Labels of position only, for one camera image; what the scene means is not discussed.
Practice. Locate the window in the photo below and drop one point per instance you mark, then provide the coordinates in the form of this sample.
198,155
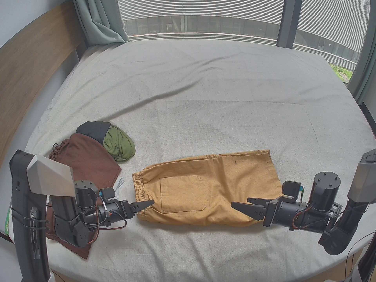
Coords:
220,7

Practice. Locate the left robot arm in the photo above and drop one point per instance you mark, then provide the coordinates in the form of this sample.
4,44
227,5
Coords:
47,175

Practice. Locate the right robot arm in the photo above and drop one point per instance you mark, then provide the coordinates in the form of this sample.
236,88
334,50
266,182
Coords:
326,192

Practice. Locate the brown shorts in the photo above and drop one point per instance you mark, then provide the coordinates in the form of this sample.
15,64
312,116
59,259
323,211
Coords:
88,160

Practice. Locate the black garment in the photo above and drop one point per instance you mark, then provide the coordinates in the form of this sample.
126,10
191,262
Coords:
92,129

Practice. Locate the blue-green curtain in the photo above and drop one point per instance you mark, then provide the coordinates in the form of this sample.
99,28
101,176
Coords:
94,16
365,75

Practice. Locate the white garment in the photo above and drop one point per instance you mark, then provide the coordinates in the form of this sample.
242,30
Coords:
119,185

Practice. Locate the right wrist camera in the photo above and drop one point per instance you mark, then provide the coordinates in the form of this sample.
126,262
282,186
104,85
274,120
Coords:
291,190

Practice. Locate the tan shorts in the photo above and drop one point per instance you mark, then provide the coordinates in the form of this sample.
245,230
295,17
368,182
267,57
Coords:
211,186

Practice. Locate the bed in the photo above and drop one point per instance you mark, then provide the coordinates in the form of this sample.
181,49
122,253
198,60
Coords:
205,78

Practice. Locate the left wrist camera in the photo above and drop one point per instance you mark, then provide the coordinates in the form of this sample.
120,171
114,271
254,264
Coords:
108,194

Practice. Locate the green garment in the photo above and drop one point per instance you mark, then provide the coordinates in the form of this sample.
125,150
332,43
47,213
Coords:
120,144

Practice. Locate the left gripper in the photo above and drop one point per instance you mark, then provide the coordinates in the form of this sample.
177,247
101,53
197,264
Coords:
119,209

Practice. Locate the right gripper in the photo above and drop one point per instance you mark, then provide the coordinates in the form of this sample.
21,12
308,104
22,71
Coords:
279,213

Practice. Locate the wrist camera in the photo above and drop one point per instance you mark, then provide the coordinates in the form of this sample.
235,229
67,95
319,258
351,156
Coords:
108,194
291,190

